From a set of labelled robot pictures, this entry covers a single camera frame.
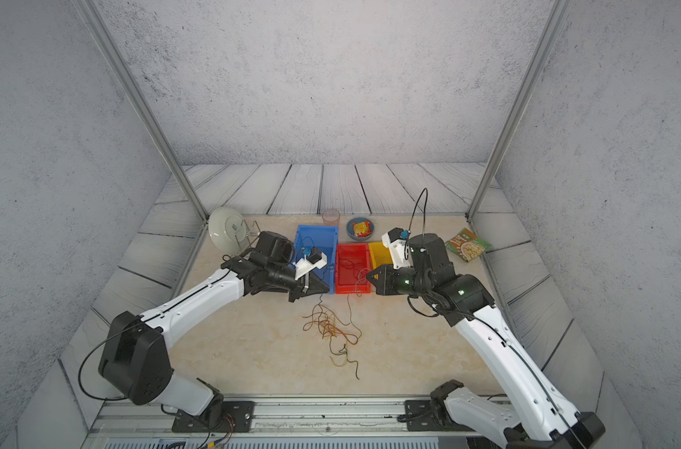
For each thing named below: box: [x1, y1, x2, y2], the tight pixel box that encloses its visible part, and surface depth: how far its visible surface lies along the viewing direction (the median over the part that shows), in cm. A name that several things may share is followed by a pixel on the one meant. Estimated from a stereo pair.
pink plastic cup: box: [321, 208, 342, 227], surface depth 117 cm
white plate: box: [208, 206, 248, 256], surface depth 99 cm
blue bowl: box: [346, 217, 376, 242], surface depth 116 cm
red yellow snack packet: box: [352, 220, 373, 238], surface depth 116 cm
